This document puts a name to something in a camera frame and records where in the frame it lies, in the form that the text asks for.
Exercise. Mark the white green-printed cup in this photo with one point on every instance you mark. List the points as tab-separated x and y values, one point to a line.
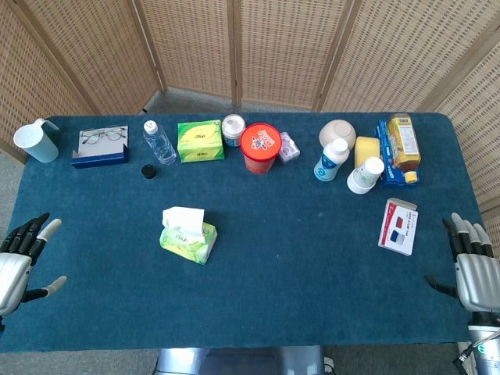
365	175

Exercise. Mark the red lidded snack tub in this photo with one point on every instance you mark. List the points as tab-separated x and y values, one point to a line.
260	148

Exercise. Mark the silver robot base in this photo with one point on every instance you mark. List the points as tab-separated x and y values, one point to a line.
240	361

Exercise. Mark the clear plastic water bottle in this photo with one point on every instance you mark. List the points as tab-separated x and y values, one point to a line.
159	142

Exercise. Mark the white box red blue squares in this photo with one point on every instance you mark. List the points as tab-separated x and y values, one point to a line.
398	227

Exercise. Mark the white round jar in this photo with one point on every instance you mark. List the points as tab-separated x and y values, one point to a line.
233	130

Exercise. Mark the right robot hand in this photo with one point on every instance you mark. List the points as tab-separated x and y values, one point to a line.
476	269

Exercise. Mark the blue table cloth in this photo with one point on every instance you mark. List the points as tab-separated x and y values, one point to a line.
250	254

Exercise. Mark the woven bamboo folding screen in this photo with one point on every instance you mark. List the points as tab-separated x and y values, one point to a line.
250	51

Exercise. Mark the beige ceramic bowl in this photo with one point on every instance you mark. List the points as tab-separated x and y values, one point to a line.
335	131

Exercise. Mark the light blue plastic pitcher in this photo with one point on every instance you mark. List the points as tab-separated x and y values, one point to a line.
37	143

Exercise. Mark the yellow-labelled tea bottle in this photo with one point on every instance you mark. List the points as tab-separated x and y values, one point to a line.
405	143

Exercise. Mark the black bottle cap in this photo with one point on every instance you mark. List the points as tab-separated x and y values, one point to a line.
148	172

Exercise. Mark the yellow sponge block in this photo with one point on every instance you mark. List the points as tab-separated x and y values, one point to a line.
367	147

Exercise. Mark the blue and grey glasses box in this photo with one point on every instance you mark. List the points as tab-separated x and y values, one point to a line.
101	150

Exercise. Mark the white blue-labelled milk bottle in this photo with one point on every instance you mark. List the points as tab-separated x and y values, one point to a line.
331	160

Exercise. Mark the thin-framed eyeglasses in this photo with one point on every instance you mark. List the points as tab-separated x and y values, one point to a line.
102	134

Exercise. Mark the small purple packet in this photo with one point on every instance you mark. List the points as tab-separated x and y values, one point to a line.
289	147

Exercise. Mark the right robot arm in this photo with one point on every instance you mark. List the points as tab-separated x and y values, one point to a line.
485	343

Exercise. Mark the green tissue box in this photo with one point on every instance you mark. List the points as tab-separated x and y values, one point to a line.
200	141

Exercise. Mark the green soft tissue pack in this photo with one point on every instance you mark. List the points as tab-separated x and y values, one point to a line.
188	243

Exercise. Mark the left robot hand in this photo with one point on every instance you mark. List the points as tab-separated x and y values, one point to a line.
13	265

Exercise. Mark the blue snack package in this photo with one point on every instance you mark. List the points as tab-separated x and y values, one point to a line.
392	164

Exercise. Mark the white tissue sheet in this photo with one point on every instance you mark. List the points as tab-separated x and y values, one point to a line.
183	220

